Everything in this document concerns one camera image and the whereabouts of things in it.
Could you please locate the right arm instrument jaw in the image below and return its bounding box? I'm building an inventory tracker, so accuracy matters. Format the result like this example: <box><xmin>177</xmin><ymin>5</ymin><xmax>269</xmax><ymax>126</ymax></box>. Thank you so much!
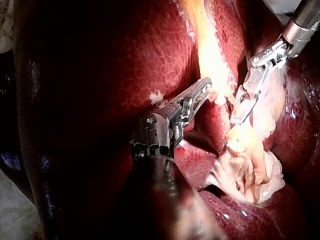
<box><xmin>238</xmin><ymin>65</ymin><xmax>274</xmax><ymax>125</ymax></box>
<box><xmin>235</xmin><ymin>66</ymin><xmax>267</xmax><ymax>104</ymax></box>

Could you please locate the left arm instrument jaw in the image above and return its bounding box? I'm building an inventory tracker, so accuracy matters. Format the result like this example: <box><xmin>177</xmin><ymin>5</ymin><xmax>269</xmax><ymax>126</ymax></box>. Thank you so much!
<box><xmin>171</xmin><ymin>76</ymin><xmax>213</xmax><ymax>104</ymax></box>
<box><xmin>179</xmin><ymin>86</ymin><xmax>213</xmax><ymax>125</ymax></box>

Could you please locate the right arm instrument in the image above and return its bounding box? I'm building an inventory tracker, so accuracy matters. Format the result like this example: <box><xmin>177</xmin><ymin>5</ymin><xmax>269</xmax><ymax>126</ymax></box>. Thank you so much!
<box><xmin>249</xmin><ymin>17</ymin><xmax>320</xmax><ymax>73</ymax></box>

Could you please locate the left arm instrument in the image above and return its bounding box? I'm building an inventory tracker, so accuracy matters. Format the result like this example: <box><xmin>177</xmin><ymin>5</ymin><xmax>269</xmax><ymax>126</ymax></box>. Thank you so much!
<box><xmin>129</xmin><ymin>101</ymin><xmax>187</xmax><ymax>161</ymax></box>

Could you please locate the gallbladder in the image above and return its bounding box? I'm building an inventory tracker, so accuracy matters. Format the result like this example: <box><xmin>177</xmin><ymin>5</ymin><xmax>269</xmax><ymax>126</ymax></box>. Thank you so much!
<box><xmin>180</xmin><ymin>0</ymin><xmax>239</xmax><ymax>105</ymax></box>

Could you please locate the thin tube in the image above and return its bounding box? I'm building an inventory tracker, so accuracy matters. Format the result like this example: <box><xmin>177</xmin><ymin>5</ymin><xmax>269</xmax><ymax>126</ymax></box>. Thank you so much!
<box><xmin>224</xmin><ymin>94</ymin><xmax>241</xmax><ymax>115</ymax></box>

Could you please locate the white clip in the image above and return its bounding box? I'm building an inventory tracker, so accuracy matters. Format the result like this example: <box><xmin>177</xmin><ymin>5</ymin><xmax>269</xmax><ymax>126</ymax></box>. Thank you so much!
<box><xmin>229</xmin><ymin>106</ymin><xmax>252</xmax><ymax>126</ymax></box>

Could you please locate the pale fatty tissue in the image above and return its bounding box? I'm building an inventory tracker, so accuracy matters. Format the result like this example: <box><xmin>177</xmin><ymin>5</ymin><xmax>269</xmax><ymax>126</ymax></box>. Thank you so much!
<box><xmin>149</xmin><ymin>90</ymin><xmax>165</xmax><ymax>104</ymax></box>
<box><xmin>203</xmin><ymin>72</ymin><xmax>287</xmax><ymax>206</ymax></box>

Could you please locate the dark red liver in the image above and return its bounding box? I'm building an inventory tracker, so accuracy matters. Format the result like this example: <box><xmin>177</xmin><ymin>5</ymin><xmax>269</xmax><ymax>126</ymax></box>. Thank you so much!
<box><xmin>13</xmin><ymin>0</ymin><xmax>320</xmax><ymax>240</ymax></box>

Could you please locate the white cloth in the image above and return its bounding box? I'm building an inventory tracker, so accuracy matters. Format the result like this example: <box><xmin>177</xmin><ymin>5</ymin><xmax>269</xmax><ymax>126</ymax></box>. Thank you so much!
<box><xmin>0</xmin><ymin>168</ymin><xmax>42</xmax><ymax>240</ymax></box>
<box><xmin>0</xmin><ymin>0</ymin><xmax>16</xmax><ymax>54</ymax></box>

